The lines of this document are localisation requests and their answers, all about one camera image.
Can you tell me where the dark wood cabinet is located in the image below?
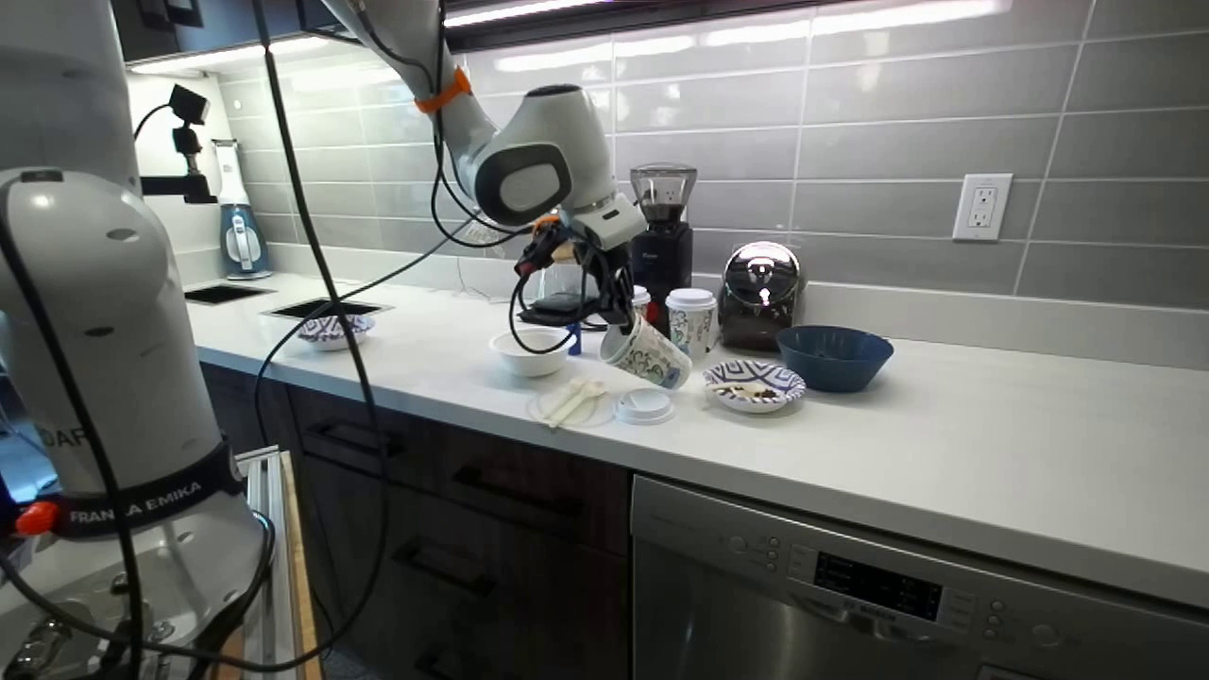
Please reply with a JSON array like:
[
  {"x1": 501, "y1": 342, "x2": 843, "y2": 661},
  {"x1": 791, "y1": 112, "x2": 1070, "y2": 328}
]
[{"x1": 197, "y1": 358, "x2": 635, "y2": 680}]

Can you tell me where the white wall outlet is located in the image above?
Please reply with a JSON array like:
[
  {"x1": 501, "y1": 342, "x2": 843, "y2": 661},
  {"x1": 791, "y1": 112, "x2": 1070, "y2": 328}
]
[{"x1": 949, "y1": 172, "x2": 1016, "y2": 245}]

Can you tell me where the glass carafe wooden collar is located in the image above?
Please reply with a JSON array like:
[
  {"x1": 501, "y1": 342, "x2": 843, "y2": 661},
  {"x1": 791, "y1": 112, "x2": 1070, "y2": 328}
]
[{"x1": 524, "y1": 241, "x2": 599, "y2": 311}]

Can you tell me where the white teal soap dispenser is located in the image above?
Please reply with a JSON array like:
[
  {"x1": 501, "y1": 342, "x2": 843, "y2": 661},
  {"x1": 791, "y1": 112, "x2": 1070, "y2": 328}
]
[{"x1": 210, "y1": 135, "x2": 271, "y2": 284}]

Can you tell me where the black camera on stand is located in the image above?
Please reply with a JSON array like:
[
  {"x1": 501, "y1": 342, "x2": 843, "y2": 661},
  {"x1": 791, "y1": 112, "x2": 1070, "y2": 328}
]
[{"x1": 116, "y1": 81, "x2": 221, "y2": 208}]

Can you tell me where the patterned paper cup without lid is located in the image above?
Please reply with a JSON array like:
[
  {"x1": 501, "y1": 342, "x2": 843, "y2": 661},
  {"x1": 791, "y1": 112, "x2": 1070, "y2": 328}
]
[{"x1": 599, "y1": 315, "x2": 698, "y2": 395}]

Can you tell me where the small blue patterned bowl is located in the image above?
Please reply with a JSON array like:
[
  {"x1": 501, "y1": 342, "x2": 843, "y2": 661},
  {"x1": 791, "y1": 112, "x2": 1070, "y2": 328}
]
[{"x1": 290, "y1": 311, "x2": 381, "y2": 350}]

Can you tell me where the dark upper cabinet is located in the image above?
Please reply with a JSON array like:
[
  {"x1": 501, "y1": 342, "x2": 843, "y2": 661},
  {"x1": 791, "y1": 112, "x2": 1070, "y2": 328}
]
[{"x1": 106, "y1": 0, "x2": 834, "y2": 66}]

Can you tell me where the white bowl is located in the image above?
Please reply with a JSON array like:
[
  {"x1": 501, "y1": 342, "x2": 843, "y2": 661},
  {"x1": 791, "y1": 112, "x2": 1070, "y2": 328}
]
[{"x1": 484, "y1": 328, "x2": 580, "y2": 383}]

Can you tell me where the dark blue bowl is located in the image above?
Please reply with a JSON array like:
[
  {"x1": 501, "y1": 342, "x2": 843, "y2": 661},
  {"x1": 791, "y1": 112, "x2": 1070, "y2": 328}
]
[{"x1": 776, "y1": 320, "x2": 898, "y2": 397}]

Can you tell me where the cream plastic fork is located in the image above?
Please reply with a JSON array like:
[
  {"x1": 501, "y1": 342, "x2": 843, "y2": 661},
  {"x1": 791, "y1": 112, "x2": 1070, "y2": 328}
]
[{"x1": 541, "y1": 374, "x2": 619, "y2": 429}]

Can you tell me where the black coffee grinder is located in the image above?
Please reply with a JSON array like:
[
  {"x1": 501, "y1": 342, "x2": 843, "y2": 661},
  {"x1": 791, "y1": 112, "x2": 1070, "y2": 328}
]
[{"x1": 625, "y1": 163, "x2": 702, "y2": 345}]

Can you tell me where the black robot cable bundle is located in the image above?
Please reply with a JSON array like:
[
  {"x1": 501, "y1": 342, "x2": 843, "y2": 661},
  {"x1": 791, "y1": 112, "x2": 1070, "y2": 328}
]
[{"x1": 0, "y1": 0, "x2": 638, "y2": 680}]

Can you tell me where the stainless steel dishwasher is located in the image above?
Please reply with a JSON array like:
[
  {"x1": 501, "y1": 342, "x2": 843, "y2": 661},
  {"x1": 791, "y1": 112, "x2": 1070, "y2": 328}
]
[{"x1": 629, "y1": 469, "x2": 1209, "y2": 680}]

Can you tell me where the black kitchen scale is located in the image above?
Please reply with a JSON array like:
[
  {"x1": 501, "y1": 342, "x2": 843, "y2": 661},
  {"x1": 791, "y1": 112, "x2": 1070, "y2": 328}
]
[{"x1": 514, "y1": 298, "x2": 606, "y2": 334}]

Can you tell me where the black drawer handle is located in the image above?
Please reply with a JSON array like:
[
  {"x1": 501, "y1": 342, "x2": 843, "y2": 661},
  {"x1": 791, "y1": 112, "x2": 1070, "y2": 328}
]
[
  {"x1": 307, "y1": 417, "x2": 409, "y2": 461},
  {"x1": 449, "y1": 461, "x2": 576, "y2": 520},
  {"x1": 391, "y1": 536, "x2": 501, "y2": 599}
]

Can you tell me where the wide orange cable strap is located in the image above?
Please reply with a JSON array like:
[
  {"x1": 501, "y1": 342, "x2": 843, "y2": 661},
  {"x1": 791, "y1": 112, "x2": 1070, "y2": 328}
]
[{"x1": 411, "y1": 66, "x2": 479, "y2": 120}]

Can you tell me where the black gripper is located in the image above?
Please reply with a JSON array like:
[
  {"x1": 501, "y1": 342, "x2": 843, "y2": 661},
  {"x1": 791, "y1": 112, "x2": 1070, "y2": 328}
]
[{"x1": 541, "y1": 217, "x2": 638, "y2": 342}]

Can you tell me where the robot mounting base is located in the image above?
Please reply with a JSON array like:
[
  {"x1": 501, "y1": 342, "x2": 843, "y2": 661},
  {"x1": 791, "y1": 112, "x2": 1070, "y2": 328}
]
[{"x1": 0, "y1": 502, "x2": 278, "y2": 680}]

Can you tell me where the white leaning board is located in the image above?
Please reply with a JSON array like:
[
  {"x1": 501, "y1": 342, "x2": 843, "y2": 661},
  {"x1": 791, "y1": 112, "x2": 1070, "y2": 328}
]
[{"x1": 226, "y1": 444, "x2": 329, "y2": 680}]

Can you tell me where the dark power cable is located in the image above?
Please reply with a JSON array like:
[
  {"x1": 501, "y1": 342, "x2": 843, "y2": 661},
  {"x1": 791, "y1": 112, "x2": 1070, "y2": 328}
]
[{"x1": 250, "y1": 226, "x2": 501, "y2": 447}]

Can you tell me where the blue patterned plate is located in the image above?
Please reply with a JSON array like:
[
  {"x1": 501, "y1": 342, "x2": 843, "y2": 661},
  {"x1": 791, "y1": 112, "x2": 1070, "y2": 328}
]
[{"x1": 702, "y1": 354, "x2": 810, "y2": 420}]

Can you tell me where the white plastic cup lid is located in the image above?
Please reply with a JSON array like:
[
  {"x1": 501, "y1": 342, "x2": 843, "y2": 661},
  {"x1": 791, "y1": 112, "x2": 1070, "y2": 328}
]
[{"x1": 619, "y1": 387, "x2": 678, "y2": 425}]

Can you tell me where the cream plastic spoon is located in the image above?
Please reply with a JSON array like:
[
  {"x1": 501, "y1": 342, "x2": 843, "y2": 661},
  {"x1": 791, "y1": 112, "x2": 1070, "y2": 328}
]
[{"x1": 532, "y1": 383, "x2": 606, "y2": 436}]

